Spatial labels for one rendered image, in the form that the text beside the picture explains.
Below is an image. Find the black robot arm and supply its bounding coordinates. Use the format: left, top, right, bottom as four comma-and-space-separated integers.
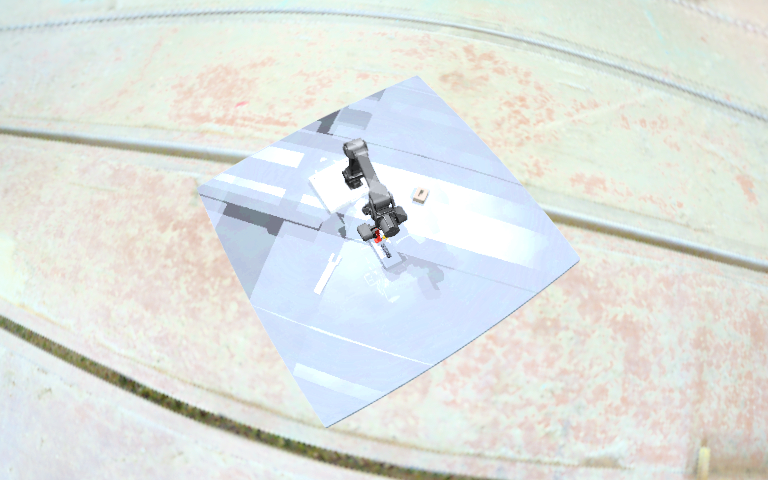
341, 138, 400, 238

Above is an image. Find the white forked bar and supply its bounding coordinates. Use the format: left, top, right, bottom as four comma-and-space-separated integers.
314, 253, 341, 295

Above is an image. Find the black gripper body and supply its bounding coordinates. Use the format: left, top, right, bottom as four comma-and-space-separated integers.
357, 206, 408, 242

